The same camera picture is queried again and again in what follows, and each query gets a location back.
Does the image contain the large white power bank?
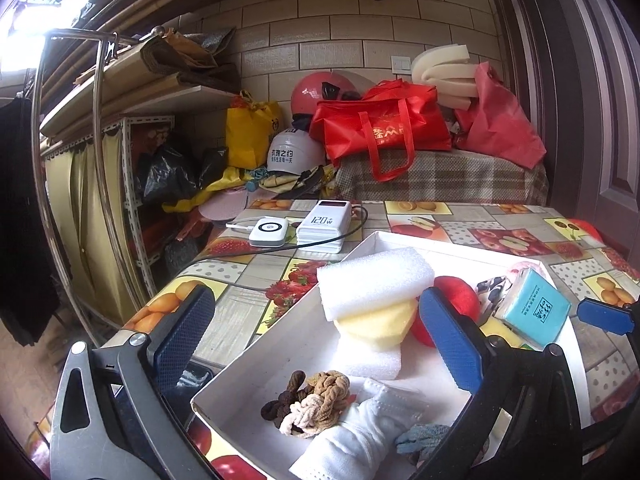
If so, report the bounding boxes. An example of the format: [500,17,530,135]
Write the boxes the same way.
[296,200,351,254]

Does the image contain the tan chenille hair tie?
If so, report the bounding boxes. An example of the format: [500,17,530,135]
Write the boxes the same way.
[299,370,358,433]

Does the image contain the black plastic bag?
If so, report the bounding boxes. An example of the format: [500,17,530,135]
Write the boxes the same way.
[136,139,229,204]

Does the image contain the black cable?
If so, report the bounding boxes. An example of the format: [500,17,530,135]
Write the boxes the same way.
[187,205,370,273]

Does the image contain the bundle of chenille hair ties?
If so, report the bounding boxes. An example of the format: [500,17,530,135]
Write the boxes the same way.
[279,394,326,440]

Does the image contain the white helmet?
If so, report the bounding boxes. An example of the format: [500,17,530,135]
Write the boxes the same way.
[264,127,326,177]

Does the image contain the plaid cloth cover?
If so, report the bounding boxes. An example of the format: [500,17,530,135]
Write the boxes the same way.
[334,147,549,206]

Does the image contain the white metal shelf rack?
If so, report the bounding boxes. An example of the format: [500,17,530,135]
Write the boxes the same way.
[40,85,236,311]

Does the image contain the pink helmet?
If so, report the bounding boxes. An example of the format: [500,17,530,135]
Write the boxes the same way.
[291,71,371,122]

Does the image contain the grey fuzzy hair tie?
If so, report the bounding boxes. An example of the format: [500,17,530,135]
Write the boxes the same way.
[395,424,453,463]

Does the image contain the white cardboard box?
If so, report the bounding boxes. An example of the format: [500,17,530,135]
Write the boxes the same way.
[191,230,596,480]

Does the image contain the dark hanging clothing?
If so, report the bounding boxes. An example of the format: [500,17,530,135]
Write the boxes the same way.
[0,94,62,347]

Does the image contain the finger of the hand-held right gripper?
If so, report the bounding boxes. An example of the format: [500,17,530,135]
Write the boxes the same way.
[576,297,640,337]

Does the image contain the pink red fabric bag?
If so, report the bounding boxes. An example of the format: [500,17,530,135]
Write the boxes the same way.
[452,61,547,168]

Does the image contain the chrome metal rail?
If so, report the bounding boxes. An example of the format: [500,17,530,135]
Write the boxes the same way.
[29,27,168,346]

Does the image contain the dark braided hair tie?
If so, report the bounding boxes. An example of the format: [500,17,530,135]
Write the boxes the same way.
[261,370,307,423]

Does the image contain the red tote bag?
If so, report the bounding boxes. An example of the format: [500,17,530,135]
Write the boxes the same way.
[309,79,453,182]

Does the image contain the white foam roll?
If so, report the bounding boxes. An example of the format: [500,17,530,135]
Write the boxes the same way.
[411,44,482,111]

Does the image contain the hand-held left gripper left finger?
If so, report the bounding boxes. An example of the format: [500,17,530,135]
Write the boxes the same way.
[50,282,236,480]

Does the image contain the brown door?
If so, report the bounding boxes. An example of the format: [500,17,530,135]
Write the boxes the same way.
[487,0,640,243]

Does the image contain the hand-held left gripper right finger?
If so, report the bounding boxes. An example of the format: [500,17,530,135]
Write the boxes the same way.
[415,286,621,480]

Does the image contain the thin white foam piece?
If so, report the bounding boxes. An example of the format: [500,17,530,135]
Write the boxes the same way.
[332,332,404,379]

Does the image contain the yellow shopping bag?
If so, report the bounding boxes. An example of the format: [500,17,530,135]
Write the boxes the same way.
[226,91,282,170]

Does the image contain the fruit printed tablecloth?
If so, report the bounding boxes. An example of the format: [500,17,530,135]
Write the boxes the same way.
[25,199,640,480]

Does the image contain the yellow curtain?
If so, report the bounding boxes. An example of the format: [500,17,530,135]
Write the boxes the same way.
[45,130,147,328]

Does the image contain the thick white foam block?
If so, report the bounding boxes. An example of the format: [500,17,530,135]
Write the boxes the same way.
[316,247,436,322]

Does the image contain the teal pocket tissue pack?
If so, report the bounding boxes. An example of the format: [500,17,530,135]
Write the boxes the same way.
[492,267,573,351]

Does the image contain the pink round fan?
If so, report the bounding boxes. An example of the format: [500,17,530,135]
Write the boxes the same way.
[197,192,249,224]

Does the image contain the white face masks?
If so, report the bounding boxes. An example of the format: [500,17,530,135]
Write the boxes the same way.
[290,377,432,480]

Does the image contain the small white power bank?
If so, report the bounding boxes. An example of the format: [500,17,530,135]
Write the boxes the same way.
[248,216,290,248]

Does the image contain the yellow sponge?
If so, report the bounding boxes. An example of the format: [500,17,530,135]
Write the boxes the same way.
[336,300,419,351]

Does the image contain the red plush apple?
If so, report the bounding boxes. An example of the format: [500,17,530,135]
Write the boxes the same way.
[410,275,482,348]

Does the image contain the pink plush item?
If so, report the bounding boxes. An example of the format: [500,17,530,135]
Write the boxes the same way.
[507,259,544,279]

